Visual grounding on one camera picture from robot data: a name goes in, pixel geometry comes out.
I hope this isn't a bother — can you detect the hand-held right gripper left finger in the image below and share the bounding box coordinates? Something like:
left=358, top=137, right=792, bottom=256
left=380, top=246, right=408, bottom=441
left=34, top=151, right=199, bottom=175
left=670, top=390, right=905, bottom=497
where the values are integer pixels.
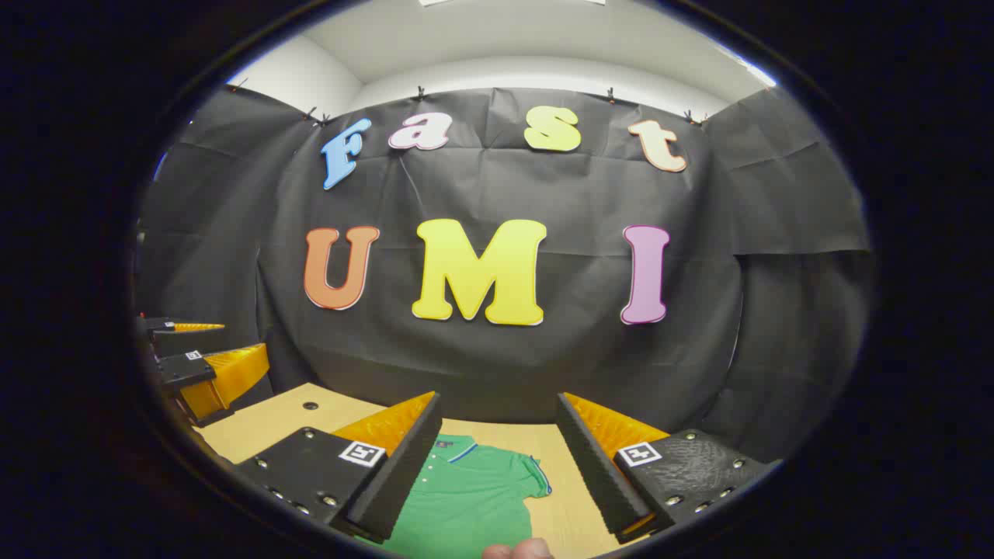
left=233, top=391, right=443, bottom=544

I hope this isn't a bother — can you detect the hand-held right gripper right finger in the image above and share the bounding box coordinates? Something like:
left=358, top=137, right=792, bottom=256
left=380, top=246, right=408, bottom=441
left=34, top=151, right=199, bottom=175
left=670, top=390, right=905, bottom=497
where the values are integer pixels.
left=555, top=392, right=781, bottom=544

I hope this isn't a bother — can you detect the green T-shirt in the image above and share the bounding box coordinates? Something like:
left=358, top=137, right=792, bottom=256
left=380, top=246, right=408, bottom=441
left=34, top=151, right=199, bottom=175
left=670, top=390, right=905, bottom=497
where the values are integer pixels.
left=365, top=433, right=554, bottom=559

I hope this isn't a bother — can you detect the black backdrop cloth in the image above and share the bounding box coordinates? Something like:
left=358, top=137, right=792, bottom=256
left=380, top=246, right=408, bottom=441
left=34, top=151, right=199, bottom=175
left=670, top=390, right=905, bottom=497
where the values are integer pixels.
left=134, top=84, right=872, bottom=465

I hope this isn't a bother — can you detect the row of small cloth clips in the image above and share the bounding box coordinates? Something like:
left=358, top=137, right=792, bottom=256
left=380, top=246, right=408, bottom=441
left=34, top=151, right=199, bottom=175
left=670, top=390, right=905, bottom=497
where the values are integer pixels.
left=229, top=78, right=707, bottom=127

